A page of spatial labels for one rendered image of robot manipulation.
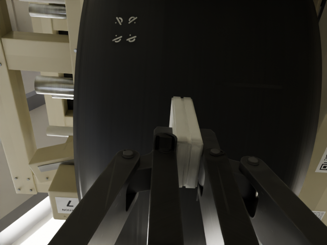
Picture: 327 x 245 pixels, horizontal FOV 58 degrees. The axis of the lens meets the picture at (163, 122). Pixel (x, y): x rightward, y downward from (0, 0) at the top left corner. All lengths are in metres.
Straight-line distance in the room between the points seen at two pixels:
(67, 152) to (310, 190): 0.81
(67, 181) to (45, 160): 0.14
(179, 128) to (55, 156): 1.01
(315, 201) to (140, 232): 0.42
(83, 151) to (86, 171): 0.02
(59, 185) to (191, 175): 0.92
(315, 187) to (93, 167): 0.47
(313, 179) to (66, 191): 0.74
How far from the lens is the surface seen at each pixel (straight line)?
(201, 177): 0.16
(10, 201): 5.76
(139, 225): 0.37
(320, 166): 0.63
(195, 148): 0.16
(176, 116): 0.18
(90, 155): 0.33
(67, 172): 1.11
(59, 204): 1.09
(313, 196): 0.69
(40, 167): 1.19
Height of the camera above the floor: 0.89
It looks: 33 degrees up
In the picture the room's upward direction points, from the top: 175 degrees counter-clockwise
